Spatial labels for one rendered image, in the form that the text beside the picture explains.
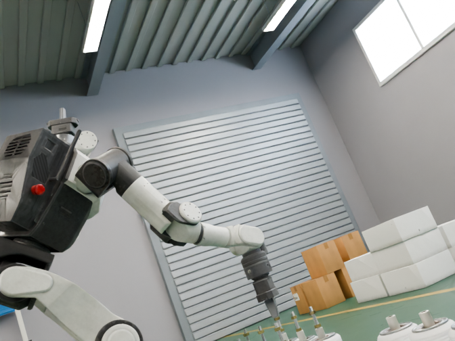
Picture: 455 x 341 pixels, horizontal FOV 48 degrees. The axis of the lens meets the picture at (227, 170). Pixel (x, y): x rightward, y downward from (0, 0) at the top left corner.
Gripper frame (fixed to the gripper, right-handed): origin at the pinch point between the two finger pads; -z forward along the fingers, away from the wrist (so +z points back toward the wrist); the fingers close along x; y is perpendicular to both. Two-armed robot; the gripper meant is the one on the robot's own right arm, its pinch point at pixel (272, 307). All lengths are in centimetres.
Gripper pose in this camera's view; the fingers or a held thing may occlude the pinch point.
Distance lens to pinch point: 171.6
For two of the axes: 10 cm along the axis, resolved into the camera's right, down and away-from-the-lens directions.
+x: 2.9, 1.3, 9.5
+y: -8.9, 4.0, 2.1
